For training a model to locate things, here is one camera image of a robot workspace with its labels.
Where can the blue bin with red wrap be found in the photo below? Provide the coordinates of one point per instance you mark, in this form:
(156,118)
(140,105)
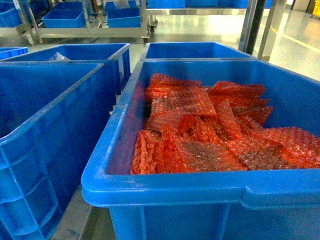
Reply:
(238,205)

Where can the background blue bin centre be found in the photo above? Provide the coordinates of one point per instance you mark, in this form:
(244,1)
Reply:
(123,18)

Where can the blue bin behind right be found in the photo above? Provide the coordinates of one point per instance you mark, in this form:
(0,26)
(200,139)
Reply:
(191,50)

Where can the background blue bin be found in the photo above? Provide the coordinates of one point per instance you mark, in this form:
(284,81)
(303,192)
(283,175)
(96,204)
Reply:
(123,18)
(65,15)

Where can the empty blue bin lower shelf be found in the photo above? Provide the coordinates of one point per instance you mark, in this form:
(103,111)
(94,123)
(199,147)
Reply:
(51,117)

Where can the red bubble wrap bags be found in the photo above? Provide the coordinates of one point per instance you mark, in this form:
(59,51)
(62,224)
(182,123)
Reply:
(192,129)

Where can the background blue bin left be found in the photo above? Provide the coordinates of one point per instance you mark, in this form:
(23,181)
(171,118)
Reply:
(65,15)

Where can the blue bin far lower left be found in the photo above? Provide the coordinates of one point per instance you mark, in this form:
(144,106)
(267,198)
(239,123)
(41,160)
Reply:
(8,52)

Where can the blue bin behind left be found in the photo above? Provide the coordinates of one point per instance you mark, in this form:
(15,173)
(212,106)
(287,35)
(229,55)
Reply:
(114,56)

